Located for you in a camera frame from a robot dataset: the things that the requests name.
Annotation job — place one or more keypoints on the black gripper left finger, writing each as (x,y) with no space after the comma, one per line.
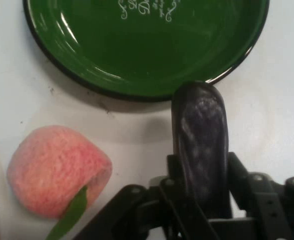
(146,210)

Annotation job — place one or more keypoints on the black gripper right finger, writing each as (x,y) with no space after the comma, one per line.
(272,207)

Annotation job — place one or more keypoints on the purple toy eggplant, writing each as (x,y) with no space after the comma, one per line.
(201,140)

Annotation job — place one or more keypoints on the pink toy peach with leaf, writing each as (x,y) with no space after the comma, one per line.
(51,170)

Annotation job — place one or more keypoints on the green plate with white print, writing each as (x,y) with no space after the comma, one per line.
(141,50)

